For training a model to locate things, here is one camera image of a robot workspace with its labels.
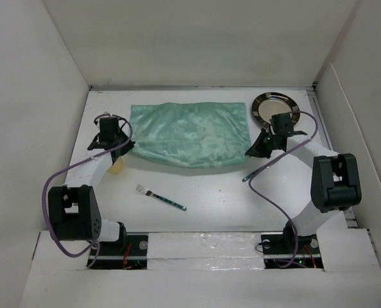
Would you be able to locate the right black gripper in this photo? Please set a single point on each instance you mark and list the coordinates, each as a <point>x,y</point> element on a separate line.
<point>257,149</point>

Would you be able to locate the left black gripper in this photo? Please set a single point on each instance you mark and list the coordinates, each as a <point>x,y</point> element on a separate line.
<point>127,147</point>

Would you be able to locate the knife with green handle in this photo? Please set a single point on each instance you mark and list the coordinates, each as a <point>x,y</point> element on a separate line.
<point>259,170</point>

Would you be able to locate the dark rimmed dinner plate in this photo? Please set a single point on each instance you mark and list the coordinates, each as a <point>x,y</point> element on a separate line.
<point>269,104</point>

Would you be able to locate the fork with green handle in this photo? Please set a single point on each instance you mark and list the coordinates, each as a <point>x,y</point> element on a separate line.
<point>147,192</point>

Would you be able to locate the green patterned cloth placemat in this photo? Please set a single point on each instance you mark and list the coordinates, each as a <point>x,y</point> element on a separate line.
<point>191,135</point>

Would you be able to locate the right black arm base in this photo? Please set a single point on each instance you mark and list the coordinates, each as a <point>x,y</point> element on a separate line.
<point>280,253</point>

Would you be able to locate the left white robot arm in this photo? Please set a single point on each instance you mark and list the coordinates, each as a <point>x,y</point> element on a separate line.
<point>73,210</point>

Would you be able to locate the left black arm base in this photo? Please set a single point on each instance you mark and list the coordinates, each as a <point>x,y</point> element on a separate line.
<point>116,256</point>

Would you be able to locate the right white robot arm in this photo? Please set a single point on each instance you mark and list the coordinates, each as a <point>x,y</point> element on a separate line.
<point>335,183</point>

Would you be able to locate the yellow mug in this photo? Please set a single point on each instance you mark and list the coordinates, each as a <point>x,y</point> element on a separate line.
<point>117,167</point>

